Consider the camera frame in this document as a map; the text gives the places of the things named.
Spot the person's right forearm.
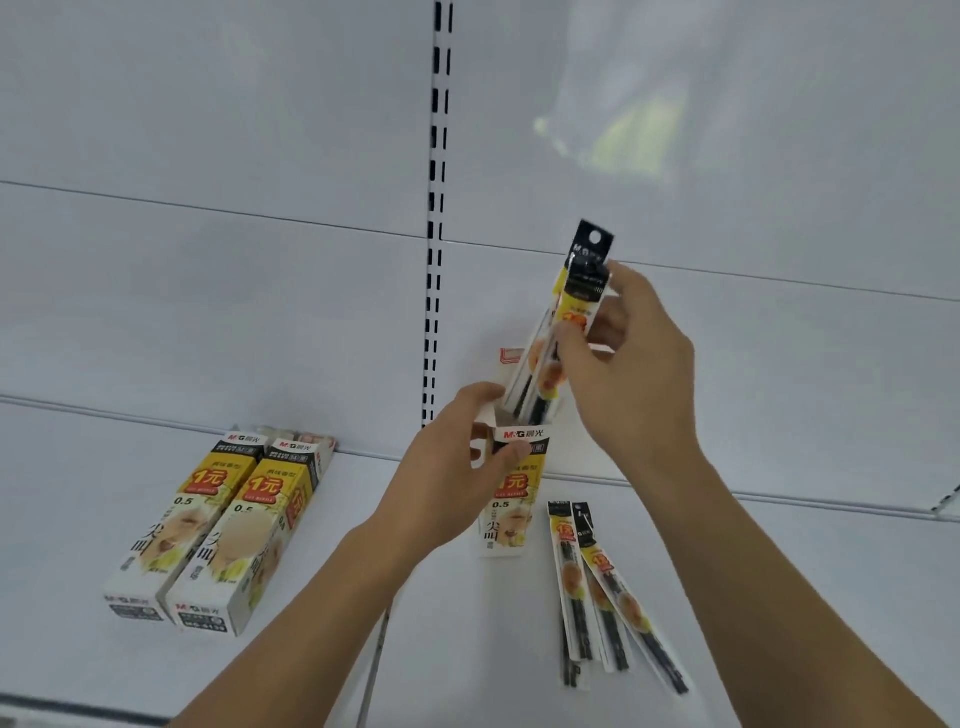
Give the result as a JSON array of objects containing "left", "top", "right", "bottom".
[{"left": 633, "top": 442, "right": 952, "bottom": 728}]

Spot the person's left hand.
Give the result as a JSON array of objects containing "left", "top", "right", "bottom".
[{"left": 366, "top": 382, "right": 531, "bottom": 594}]

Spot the black-topped pen refill packet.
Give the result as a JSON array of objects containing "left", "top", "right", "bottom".
[
  {"left": 586, "top": 573, "right": 633, "bottom": 674},
  {"left": 547, "top": 500, "right": 595, "bottom": 689},
  {"left": 528, "top": 258, "right": 610, "bottom": 423},
  {"left": 517, "top": 219, "right": 616, "bottom": 420},
  {"left": 572, "top": 503, "right": 691, "bottom": 698}
]

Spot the person's left forearm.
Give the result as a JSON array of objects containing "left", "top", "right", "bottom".
[{"left": 171, "top": 521, "right": 412, "bottom": 728}]

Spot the pen refill box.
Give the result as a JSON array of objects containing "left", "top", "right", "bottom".
[
  {"left": 472, "top": 346, "right": 558, "bottom": 561},
  {"left": 164, "top": 437, "right": 340, "bottom": 639},
  {"left": 102, "top": 430, "right": 265, "bottom": 624}
]

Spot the person's right hand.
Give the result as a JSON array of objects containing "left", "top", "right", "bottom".
[{"left": 555, "top": 261, "right": 704, "bottom": 475}]

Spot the closed pen refill box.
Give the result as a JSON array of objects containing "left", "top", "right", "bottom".
[
  {"left": 102, "top": 430, "right": 265, "bottom": 624},
  {"left": 164, "top": 437, "right": 340, "bottom": 639}
]

